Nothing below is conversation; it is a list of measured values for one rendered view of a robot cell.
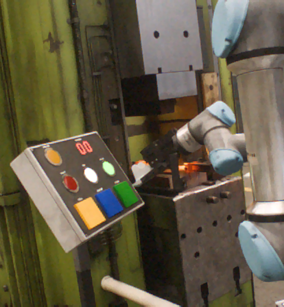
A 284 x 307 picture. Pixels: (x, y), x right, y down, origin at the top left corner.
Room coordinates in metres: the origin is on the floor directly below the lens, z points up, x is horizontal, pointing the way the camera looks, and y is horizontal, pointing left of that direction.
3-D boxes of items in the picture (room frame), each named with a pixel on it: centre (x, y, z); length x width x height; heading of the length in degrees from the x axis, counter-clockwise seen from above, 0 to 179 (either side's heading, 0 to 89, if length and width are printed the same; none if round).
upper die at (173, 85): (1.88, -0.03, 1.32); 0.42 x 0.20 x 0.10; 38
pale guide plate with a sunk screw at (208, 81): (2.01, -0.33, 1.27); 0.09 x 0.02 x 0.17; 128
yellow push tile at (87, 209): (1.16, 0.16, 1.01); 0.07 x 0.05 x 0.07; 153
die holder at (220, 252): (1.92, -0.07, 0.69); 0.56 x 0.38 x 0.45; 38
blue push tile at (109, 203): (1.25, 0.12, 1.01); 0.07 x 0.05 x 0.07; 153
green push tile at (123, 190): (1.34, 0.07, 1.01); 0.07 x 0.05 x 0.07; 153
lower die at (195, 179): (1.88, -0.03, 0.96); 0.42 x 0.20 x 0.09; 38
